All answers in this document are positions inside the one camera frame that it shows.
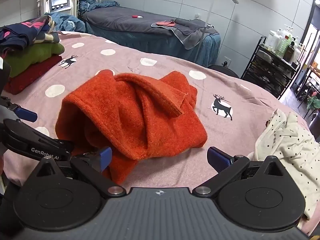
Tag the blue bedding pile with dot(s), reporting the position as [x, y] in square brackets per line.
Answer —
[90, 3]

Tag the black trolley rack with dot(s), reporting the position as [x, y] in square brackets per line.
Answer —
[267, 72]

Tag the dark grey sofa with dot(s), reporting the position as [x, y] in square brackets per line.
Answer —
[120, 27]

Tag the grey towel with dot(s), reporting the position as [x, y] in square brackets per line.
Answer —
[190, 33]

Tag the small red white object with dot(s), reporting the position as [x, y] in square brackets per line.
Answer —
[137, 16]

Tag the black stool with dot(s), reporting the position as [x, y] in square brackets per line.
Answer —
[222, 69]

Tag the dark red folded sweater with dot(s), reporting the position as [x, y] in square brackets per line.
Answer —
[32, 76]

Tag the blue denim cloth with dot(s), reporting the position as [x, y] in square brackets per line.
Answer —
[67, 22]

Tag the group of bottles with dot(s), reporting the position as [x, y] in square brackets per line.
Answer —
[282, 45]

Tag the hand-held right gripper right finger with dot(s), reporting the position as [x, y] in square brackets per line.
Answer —
[217, 158]

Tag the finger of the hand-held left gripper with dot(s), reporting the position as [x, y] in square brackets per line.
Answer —
[26, 114]
[37, 145]

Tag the green plant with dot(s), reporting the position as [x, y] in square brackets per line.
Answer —
[313, 102]

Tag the navy patterned folded garment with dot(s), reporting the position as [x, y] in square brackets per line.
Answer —
[17, 33]

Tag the orange knit sweater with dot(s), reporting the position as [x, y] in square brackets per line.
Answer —
[130, 110]

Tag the green folded sweater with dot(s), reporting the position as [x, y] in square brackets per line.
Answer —
[32, 55]

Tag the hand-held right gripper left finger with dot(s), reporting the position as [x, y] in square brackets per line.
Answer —
[106, 156]

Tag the red cloth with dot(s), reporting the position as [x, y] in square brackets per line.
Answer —
[165, 23]

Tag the cream polka dot garment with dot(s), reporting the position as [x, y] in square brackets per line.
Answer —
[287, 142]

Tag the white wall outlet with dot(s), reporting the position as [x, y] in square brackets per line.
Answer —
[197, 16]
[227, 61]

